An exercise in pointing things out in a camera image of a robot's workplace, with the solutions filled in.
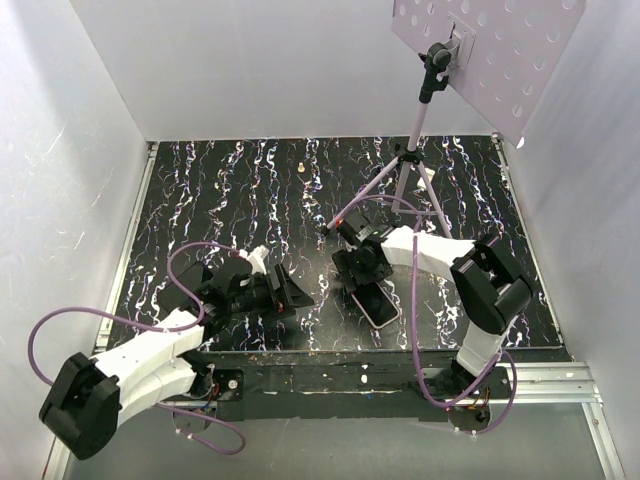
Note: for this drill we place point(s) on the aluminium rail frame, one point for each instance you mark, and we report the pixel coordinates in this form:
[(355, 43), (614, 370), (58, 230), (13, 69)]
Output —
[(248, 192)]

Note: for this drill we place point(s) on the perforated white board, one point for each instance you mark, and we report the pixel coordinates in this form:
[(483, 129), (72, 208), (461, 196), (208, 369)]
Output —
[(503, 53)]

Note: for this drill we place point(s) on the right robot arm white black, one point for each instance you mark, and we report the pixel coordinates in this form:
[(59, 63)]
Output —
[(492, 287)]

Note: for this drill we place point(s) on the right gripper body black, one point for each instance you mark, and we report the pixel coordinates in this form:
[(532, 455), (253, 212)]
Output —
[(362, 272)]

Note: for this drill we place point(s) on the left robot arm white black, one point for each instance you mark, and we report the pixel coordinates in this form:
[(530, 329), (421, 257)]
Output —
[(92, 397)]

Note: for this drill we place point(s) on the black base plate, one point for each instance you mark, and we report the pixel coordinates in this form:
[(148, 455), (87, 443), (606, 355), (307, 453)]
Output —
[(317, 385)]

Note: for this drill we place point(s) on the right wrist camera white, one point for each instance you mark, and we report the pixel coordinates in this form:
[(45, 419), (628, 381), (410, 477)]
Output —
[(355, 229)]

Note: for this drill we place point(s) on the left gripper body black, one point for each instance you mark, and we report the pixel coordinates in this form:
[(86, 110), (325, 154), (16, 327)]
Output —
[(259, 295)]

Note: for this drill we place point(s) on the pink phone case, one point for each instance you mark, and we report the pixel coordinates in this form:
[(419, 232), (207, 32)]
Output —
[(377, 310)]

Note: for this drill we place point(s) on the tripod stand silver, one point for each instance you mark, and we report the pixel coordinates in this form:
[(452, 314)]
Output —
[(435, 61)]

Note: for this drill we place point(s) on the black smartphone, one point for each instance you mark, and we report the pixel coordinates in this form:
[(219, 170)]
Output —
[(377, 307)]

